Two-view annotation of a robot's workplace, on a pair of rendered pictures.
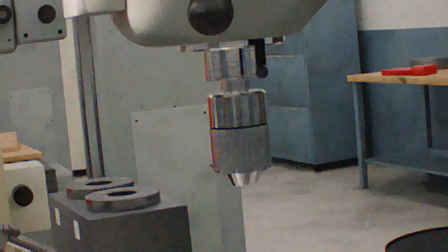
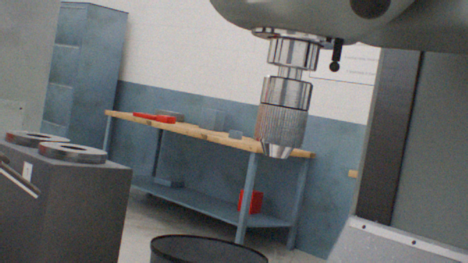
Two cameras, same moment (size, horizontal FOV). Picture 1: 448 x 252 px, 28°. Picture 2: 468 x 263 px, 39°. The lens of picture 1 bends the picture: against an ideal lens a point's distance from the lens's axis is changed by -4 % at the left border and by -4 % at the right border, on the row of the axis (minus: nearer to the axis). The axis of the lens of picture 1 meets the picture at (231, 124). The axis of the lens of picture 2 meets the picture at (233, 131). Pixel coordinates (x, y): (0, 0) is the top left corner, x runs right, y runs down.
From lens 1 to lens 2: 0.31 m
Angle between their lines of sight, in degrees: 21
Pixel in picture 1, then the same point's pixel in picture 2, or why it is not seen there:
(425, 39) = (168, 97)
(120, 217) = (80, 168)
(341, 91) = (95, 120)
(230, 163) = (279, 136)
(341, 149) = not seen: hidden behind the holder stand
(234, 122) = (292, 103)
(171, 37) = (284, 14)
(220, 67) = (292, 54)
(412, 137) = (141, 165)
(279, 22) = (361, 29)
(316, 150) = not seen: hidden behind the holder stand
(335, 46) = (98, 86)
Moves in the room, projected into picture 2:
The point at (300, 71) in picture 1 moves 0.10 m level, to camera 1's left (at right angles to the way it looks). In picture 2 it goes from (67, 98) to (58, 97)
